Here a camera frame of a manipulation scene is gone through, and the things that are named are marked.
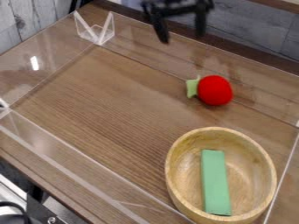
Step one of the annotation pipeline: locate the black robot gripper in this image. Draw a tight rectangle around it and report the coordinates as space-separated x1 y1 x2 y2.
141 0 216 44

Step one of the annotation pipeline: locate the red plush fruit green leaf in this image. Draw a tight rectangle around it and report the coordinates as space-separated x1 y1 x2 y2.
186 75 234 106

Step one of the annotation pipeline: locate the green rectangular block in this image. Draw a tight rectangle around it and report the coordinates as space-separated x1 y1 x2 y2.
201 150 233 216

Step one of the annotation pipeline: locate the black cable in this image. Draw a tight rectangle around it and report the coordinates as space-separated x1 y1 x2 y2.
0 201 34 224

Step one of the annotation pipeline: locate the round wooden bowl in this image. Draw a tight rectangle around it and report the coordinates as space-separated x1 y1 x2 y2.
165 127 277 224

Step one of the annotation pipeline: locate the clear acrylic tray enclosure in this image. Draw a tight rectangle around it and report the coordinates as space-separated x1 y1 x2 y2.
0 8 299 224

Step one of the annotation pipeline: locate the black metal mount bracket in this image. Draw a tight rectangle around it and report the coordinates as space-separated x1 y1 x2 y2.
26 195 69 224

